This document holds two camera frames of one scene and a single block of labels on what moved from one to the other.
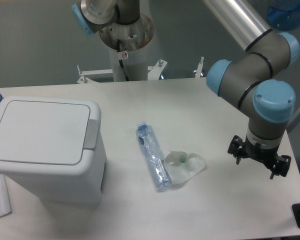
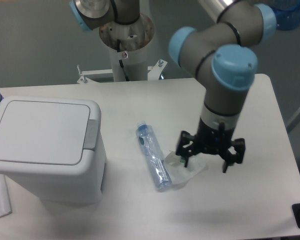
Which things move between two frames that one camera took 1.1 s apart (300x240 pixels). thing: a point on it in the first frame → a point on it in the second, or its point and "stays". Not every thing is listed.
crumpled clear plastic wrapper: x=182 y=166 stays
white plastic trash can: x=54 y=146 stays
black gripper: x=267 y=155 → x=211 y=140
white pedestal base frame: x=154 y=72 stays
